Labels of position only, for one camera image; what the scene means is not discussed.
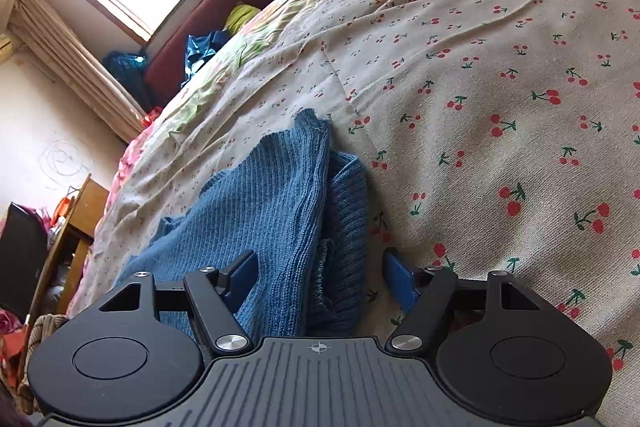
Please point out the cherry print bed sheet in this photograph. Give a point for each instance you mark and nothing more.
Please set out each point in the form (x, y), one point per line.
(475, 82)

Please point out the wooden cabinet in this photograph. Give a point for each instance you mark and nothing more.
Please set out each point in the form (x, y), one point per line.
(92, 207)

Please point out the blue knit sweater yellow stripe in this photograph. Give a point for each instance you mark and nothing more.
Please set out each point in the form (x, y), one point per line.
(280, 207)

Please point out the pink red cloth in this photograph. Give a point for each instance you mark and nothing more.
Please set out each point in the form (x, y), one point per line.
(10, 347)

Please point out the orange item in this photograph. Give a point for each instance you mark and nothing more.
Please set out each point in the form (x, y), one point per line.
(65, 209)

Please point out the black screen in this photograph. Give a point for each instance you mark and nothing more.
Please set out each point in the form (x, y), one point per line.
(20, 257)

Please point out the blue cloth on headboard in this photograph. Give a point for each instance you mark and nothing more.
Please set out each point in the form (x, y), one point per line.
(202, 49)

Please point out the beige curtain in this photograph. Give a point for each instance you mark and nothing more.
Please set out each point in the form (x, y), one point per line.
(80, 57)

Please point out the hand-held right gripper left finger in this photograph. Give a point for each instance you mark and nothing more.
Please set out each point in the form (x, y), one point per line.
(244, 269)

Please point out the red small item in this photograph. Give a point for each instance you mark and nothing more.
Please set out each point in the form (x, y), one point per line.
(150, 117)

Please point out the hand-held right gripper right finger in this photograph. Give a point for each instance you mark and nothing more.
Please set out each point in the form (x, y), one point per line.
(397, 277)

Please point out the yellow-green cloth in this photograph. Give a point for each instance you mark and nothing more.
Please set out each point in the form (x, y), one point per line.
(242, 18)

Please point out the teal mesh bag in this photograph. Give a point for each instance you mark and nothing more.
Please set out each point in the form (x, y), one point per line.
(125, 72)

